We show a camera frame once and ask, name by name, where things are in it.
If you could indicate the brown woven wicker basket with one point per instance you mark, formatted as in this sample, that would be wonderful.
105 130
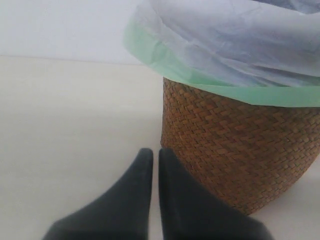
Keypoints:
246 155

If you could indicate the white plastic trash bag liner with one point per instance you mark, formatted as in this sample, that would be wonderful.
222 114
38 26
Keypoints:
260 52

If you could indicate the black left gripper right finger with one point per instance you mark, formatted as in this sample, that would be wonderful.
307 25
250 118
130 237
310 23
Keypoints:
190 212

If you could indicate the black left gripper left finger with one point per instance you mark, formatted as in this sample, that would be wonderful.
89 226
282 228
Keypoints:
121 213

